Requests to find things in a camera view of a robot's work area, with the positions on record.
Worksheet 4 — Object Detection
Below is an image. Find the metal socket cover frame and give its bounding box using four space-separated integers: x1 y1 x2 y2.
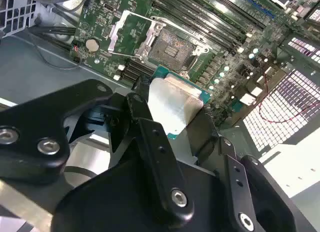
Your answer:
107 9 166 62

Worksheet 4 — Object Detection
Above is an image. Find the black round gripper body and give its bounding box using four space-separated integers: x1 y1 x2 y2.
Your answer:
51 139 238 232

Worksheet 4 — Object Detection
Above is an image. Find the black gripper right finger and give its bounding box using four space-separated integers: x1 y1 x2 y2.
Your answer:
186 108 316 232

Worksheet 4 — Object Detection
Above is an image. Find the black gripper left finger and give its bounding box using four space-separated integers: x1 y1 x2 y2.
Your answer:
0 76 196 228

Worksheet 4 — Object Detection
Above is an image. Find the silver-topped green CPU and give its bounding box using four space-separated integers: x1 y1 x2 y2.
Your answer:
147 64 213 140

